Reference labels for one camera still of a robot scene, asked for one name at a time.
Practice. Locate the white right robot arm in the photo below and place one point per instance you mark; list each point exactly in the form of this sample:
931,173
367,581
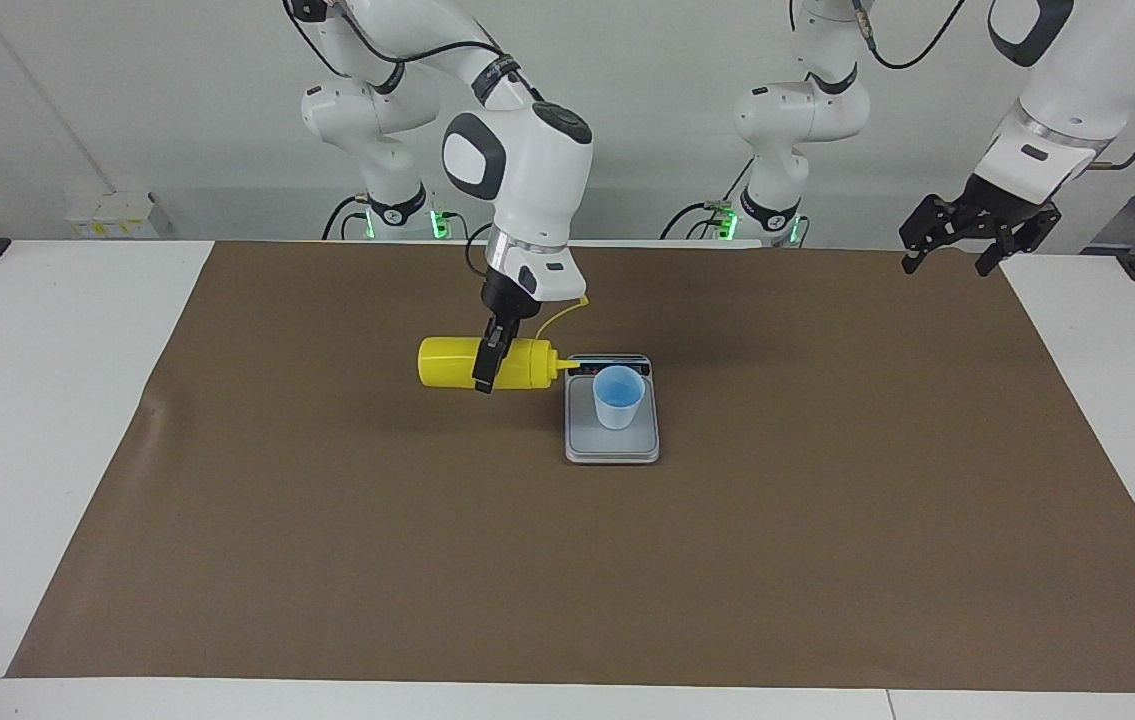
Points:
527,170

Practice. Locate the white wall socket box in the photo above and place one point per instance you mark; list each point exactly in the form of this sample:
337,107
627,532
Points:
112,215

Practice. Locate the yellow squeeze bottle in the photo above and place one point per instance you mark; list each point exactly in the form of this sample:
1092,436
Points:
447,362

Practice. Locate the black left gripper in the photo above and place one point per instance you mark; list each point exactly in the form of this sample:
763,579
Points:
997,205

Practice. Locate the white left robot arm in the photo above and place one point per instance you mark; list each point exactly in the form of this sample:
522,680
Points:
1077,90

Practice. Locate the silver digital kitchen scale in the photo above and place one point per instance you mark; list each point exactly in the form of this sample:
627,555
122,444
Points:
587,440

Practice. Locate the brown paper table mat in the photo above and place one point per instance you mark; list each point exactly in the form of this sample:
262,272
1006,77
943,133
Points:
527,560

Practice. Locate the light blue plastic cup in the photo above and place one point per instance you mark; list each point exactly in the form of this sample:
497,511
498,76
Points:
617,405

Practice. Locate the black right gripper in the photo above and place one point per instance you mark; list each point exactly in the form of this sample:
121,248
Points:
507,305

